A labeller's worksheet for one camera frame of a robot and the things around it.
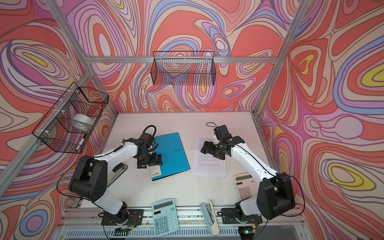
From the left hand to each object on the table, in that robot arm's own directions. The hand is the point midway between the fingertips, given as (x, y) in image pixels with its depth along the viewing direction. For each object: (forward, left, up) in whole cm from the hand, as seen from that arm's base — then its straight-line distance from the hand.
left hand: (157, 164), depth 89 cm
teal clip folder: (+7, -9, -3) cm, 12 cm away
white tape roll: (+10, +33, +29) cm, 45 cm away
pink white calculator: (-13, -51, -1) cm, 53 cm away
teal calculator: (-28, -8, 0) cm, 29 cm away
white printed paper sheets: (0, -31, -3) cm, 31 cm away
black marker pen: (+1, +33, +23) cm, 40 cm away
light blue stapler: (-28, -30, +1) cm, 41 cm away
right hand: (+1, -31, +9) cm, 32 cm away
